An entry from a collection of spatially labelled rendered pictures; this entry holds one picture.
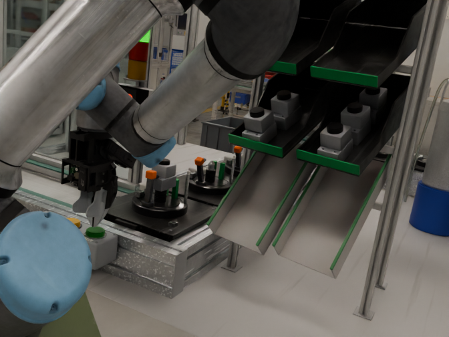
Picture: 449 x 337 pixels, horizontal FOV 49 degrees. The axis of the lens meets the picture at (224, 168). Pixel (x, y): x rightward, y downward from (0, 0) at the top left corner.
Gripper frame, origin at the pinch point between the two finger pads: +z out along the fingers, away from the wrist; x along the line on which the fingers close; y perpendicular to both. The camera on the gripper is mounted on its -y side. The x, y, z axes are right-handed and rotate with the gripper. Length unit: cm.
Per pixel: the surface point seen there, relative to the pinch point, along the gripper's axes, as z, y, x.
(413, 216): 10, -97, 55
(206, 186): 0.4, -41.4, 3.4
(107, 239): 3.4, 0.1, 3.3
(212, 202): 2.4, -36.0, 8.9
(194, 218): 2.4, -21.9, 11.4
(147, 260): 6.7, -3.4, 11.6
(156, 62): 11, -557, -376
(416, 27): -47, -27, 52
